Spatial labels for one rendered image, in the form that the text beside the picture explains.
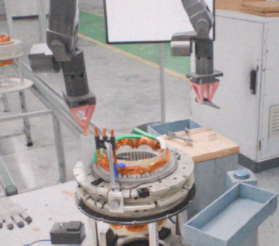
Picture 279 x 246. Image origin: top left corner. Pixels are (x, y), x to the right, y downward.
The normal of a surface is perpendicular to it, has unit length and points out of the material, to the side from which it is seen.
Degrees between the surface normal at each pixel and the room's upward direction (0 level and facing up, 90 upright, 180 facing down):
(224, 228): 0
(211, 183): 90
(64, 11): 113
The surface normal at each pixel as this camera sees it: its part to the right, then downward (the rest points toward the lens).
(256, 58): -0.88, 0.20
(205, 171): 0.45, 0.33
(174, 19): 0.03, 0.26
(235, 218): -0.03, -0.92
